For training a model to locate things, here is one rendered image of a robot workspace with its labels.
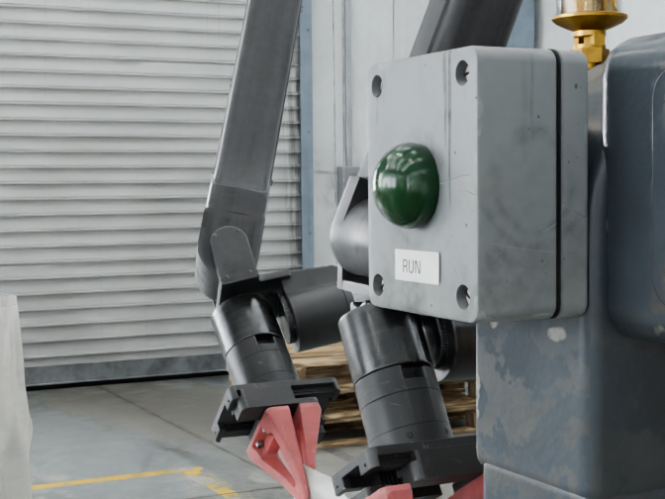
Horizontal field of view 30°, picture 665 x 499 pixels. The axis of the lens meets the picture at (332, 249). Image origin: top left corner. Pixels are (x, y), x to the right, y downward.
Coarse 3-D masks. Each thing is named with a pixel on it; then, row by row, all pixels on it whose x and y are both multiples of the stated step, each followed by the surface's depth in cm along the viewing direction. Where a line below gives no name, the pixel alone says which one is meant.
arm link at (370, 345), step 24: (360, 312) 85; (384, 312) 85; (408, 312) 85; (360, 336) 85; (384, 336) 84; (408, 336) 84; (432, 336) 88; (360, 360) 84; (384, 360) 83; (408, 360) 83; (432, 360) 88
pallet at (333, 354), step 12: (288, 348) 653; (324, 348) 649; (336, 348) 649; (300, 360) 604; (312, 360) 604; (324, 360) 604; (336, 360) 606; (300, 372) 598; (312, 372) 645; (324, 372) 644; (336, 372) 645; (348, 372) 646; (348, 384) 609
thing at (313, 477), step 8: (312, 472) 102; (320, 472) 100; (312, 480) 102; (320, 480) 100; (328, 480) 98; (312, 488) 102; (320, 488) 100; (328, 488) 98; (312, 496) 102; (320, 496) 100; (328, 496) 98; (336, 496) 95; (344, 496) 93; (352, 496) 96
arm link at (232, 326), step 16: (224, 304) 112; (240, 304) 112; (256, 304) 112; (272, 304) 115; (288, 304) 113; (224, 320) 112; (240, 320) 111; (256, 320) 111; (272, 320) 112; (288, 320) 112; (224, 336) 111; (240, 336) 110; (256, 336) 110; (272, 336) 111; (288, 336) 113; (224, 352) 111
